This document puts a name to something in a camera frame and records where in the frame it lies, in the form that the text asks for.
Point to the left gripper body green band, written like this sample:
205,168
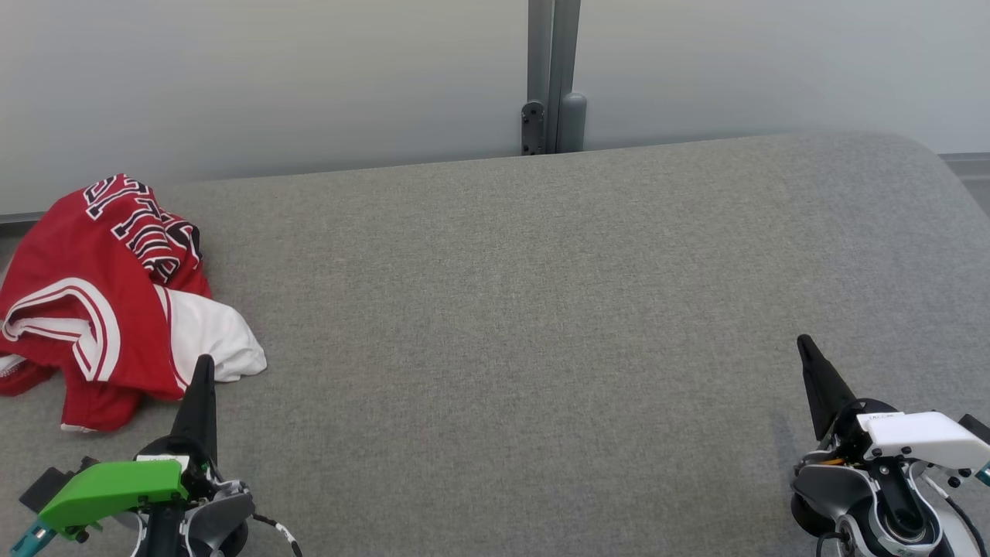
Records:
116,487

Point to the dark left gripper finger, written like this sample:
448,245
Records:
201,410

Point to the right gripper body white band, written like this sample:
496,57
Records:
920,437

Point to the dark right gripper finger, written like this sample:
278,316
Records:
824,387

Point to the red shorts with white stripe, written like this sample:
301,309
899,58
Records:
100,406

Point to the red number 23 jersey shirt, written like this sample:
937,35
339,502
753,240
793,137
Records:
93,263

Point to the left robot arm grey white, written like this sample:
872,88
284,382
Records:
213,518

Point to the grey baseboard strip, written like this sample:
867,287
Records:
19,219
967,166

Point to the grey fabric sofa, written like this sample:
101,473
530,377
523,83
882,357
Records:
541,348

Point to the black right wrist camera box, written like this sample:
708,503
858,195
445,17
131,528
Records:
976,429

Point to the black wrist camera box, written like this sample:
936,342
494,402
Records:
54,483
976,429

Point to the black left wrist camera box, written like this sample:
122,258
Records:
54,483

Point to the teal right camera connector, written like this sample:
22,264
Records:
984,473

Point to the teal camera connector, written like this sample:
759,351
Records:
27,538
984,473

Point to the teal left camera connector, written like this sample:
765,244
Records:
27,538

